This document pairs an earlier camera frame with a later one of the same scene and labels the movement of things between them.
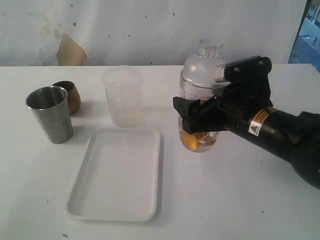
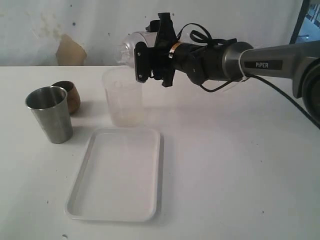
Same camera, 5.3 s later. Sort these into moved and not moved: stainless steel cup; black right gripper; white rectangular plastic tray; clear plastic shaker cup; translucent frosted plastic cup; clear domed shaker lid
Moved: black right gripper; clear domed shaker lid; clear plastic shaker cup
Not moved: stainless steel cup; translucent frosted plastic cup; white rectangular plastic tray
